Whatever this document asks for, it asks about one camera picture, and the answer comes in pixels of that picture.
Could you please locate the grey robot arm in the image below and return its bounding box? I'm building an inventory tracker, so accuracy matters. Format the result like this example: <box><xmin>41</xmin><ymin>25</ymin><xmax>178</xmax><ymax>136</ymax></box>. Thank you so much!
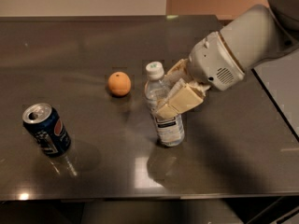
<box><xmin>153</xmin><ymin>0</ymin><xmax>299</xmax><ymax>119</ymax></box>

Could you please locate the blue pepsi soda can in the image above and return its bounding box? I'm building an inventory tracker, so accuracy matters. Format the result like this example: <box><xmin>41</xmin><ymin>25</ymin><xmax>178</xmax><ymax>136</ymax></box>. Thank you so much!
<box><xmin>22</xmin><ymin>103</ymin><xmax>71</xmax><ymax>158</ymax></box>

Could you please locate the clear plastic water bottle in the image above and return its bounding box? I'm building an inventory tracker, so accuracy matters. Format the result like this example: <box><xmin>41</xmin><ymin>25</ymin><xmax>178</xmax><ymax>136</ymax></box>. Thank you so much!
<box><xmin>144</xmin><ymin>62</ymin><xmax>185</xmax><ymax>147</ymax></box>

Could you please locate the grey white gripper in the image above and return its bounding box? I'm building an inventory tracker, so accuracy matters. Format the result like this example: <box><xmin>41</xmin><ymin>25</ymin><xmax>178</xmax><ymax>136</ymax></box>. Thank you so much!
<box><xmin>153</xmin><ymin>32</ymin><xmax>245</xmax><ymax>119</ymax></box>

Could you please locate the grey side table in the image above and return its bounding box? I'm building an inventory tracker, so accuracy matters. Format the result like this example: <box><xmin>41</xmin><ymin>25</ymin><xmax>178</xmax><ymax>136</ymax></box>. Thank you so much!
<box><xmin>252</xmin><ymin>50</ymin><xmax>299</xmax><ymax>137</ymax></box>

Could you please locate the orange fruit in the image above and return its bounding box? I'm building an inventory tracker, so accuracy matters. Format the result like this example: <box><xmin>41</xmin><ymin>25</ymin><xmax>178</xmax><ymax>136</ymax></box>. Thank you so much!
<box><xmin>107</xmin><ymin>72</ymin><xmax>131</xmax><ymax>97</ymax></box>

